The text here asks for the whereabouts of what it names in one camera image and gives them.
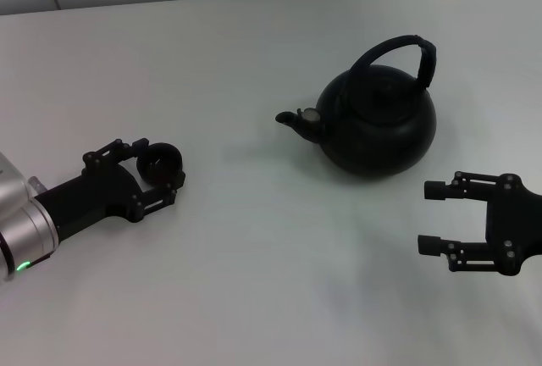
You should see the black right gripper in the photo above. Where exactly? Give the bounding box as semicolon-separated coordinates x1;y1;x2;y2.
417;170;542;278

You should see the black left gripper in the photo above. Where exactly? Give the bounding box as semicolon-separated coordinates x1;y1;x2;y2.
33;137;187;238

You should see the small black teacup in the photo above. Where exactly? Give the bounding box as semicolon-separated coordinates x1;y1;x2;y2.
135;142;185;186

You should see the black round teapot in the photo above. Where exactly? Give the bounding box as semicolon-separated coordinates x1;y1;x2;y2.
274;34;438;179

